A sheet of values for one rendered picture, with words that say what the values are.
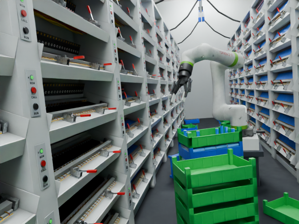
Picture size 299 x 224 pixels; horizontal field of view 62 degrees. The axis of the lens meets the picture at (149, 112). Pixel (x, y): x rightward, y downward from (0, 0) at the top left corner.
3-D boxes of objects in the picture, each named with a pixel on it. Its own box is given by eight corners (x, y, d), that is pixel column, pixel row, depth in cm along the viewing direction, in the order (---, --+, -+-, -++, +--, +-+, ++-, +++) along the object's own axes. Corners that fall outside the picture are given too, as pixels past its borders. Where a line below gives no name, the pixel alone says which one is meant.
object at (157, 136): (162, 138, 271) (165, 126, 268) (151, 153, 211) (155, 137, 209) (144, 132, 274) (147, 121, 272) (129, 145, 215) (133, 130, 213)
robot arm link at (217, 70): (217, 118, 220) (214, 58, 216) (234, 119, 208) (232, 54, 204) (209, 121, 211) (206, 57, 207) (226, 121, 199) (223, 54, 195)
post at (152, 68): (167, 159, 282) (153, 0, 267) (165, 162, 272) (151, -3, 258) (149, 160, 286) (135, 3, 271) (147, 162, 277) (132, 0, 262)
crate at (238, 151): (225, 148, 153) (224, 135, 153) (243, 155, 134) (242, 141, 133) (178, 154, 148) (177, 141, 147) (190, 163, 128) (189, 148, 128)
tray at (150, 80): (157, 83, 265) (159, 75, 264) (145, 83, 206) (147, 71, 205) (139, 78, 269) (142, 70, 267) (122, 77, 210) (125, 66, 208)
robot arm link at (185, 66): (176, 63, 171) (187, 60, 165) (185, 74, 178) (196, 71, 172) (174, 70, 168) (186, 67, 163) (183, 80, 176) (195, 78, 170)
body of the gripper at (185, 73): (192, 75, 169) (190, 86, 164) (182, 78, 174) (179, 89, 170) (187, 69, 164) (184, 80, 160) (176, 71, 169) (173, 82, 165)
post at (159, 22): (173, 145, 350) (163, 18, 335) (172, 146, 341) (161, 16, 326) (159, 146, 354) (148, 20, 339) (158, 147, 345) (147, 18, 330)
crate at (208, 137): (224, 135, 153) (223, 122, 152) (242, 141, 133) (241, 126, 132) (177, 141, 147) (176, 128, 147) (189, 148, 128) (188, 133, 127)
